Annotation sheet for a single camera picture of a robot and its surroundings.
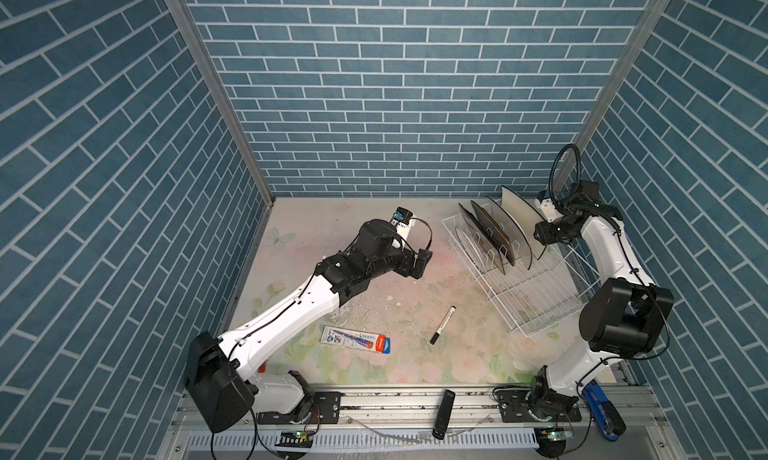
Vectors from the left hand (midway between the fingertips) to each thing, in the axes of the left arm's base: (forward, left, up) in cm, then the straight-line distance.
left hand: (418, 248), depth 74 cm
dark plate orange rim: (+10, -24, -5) cm, 26 cm away
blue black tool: (-34, -45, -22) cm, 60 cm away
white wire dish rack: (+1, -38, -24) cm, 45 cm away
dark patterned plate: (+8, -19, -5) cm, 22 cm away
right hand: (+12, -40, -7) cm, 42 cm away
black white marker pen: (-10, -9, -25) cm, 28 cm away
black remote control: (-32, -6, -26) cm, 42 cm away
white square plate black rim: (+16, -35, -6) cm, 38 cm away
